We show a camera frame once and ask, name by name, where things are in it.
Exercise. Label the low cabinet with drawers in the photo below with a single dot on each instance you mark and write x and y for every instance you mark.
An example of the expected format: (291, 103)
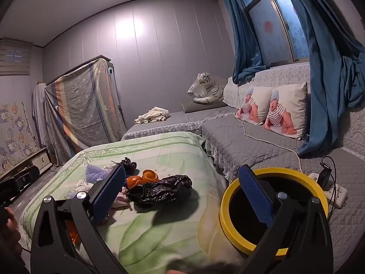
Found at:
(37, 159)

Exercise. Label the yellow rimmed black bin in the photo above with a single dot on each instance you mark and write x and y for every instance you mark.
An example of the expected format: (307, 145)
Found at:
(228, 205)

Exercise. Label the person's left hand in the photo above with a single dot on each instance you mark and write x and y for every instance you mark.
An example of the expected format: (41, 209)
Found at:
(12, 222)

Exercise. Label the purple foam fruit net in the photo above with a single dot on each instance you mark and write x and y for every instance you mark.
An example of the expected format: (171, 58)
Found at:
(95, 172)

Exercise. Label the baby print pillow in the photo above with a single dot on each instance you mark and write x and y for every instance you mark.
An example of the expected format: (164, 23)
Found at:
(285, 111)
(253, 105)

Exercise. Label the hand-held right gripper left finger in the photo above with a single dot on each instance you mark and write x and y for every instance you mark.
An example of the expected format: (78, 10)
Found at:
(109, 194)

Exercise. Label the small black plastic bag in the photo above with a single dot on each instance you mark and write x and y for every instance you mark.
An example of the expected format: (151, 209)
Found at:
(127, 165)

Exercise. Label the frosted glass window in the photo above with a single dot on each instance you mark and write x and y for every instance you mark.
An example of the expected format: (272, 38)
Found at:
(271, 25)

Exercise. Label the black speaker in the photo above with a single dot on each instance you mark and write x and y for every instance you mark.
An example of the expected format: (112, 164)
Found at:
(20, 181)

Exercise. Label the cream crumpled cloth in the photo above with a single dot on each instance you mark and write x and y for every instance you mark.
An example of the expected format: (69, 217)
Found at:
(152, 115)

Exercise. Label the grey quilted sofa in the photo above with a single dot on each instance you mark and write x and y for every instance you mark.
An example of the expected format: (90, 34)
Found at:
(256, 145)

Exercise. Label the pink cloth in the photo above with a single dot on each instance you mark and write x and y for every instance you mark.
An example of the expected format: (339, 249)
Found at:
(121, 199)

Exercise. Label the green leaf printed blanket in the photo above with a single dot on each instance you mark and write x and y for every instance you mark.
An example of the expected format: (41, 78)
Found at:
(159, 234)

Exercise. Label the grey hanging cloth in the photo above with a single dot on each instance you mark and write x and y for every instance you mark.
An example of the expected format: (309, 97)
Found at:
(40, 111)

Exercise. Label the white power strip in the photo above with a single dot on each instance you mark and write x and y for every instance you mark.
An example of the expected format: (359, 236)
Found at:
(339, 195)

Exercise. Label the striped cloth covered wardrobe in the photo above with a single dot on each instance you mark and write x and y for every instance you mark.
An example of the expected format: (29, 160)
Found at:
(85, 105)

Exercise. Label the large black plastic bag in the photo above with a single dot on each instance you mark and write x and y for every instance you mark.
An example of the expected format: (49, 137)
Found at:
(159, 189)

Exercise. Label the round orange peel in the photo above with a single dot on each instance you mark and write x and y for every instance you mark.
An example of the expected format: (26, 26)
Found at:
(134, 182)

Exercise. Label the cartoon printed cloth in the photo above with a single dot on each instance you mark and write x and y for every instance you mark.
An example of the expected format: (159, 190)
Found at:
(15, 137)

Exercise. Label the grey window blind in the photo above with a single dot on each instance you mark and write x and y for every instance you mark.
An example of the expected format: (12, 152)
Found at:
(14, 57)

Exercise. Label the grey cushion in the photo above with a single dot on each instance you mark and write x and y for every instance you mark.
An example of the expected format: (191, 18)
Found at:
(191, 107)

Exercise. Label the black charger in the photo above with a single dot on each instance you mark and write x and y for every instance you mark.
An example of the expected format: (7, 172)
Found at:
(325, 178)

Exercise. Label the curled orange peel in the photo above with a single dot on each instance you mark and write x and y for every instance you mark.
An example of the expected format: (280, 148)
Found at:
(150, 176)

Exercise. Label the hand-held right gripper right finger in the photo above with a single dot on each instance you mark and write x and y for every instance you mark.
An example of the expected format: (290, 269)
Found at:
(255, 197)

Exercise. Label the white tiger plush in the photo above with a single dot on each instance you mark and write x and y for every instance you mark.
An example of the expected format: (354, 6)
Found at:
(209, 90)

